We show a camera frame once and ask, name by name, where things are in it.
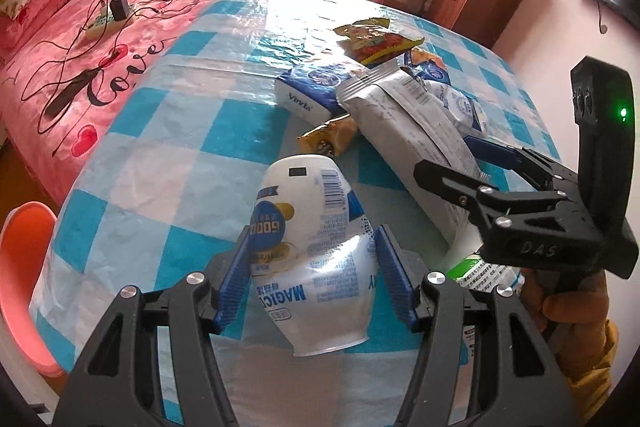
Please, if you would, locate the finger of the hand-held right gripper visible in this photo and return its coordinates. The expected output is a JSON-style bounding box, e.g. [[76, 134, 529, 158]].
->
[[413, 158, 578, 230], [464, 135, 583, 192]]

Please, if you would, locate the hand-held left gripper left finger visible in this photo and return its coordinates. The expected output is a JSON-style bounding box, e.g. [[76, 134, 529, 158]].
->
[[52, 223, 253, 427]]

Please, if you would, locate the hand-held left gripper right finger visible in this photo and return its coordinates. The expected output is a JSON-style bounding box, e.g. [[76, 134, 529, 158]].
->
[[375, 223, 588, 427]]

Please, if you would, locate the blue white wipes packet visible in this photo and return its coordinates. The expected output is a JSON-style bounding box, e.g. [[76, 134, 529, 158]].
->
[[432, 79, 488, 135]]

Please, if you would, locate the white snack bag blue print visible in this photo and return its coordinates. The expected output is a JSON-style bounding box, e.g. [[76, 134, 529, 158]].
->
[[247, 153, 378, 358]]

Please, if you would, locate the blue orange snack wrapper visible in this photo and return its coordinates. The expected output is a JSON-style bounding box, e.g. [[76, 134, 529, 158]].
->
[[400, 48, 451, 84]]

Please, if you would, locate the yellow black snack wrapper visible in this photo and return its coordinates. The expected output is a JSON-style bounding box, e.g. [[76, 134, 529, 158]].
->
[[297, 116, 358, 156]]

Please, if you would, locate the person's right hand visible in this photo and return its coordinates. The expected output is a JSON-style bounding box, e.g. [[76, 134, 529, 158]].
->
[[520, 267, 608, 340]]

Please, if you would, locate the green white packet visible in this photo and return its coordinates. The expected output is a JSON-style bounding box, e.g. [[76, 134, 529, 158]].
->
[[442, 253, 526, 297]]

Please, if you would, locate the blue checkered tablecloth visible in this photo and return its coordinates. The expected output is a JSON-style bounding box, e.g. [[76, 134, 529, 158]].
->
[[27, 0, 563, 427]]

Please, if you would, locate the yellow red snack wrapper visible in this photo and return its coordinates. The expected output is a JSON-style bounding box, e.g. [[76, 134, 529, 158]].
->
[[334, 18, 426, 66]]

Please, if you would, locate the blue white tissue pack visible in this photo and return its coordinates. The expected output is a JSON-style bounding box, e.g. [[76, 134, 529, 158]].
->
[[275, 61, 368, 124]]

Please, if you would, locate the orange plastic stool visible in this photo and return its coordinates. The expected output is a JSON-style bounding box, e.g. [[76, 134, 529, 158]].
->
[[0, 201, 68, 378]]

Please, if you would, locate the white power strip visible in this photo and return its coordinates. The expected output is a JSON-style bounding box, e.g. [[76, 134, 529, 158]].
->
[[84, 4, 132, 40]]

